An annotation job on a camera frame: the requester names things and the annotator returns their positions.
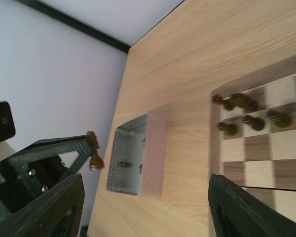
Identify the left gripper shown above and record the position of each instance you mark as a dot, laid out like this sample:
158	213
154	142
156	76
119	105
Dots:
34	170

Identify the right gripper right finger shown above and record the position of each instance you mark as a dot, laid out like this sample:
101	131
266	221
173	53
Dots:
236	213

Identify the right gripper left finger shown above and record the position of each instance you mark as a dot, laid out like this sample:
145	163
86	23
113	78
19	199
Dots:
56	213

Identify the dark pawn chess piece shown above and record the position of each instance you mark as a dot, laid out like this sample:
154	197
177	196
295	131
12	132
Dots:
255	123
229	129

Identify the wooden chess board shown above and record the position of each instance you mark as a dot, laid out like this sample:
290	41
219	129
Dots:
263	163

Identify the dark chess piece in tray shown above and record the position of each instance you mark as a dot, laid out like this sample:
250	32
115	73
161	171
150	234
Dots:
123	164

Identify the left metal tin tray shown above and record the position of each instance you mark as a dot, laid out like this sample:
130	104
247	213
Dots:
141	142

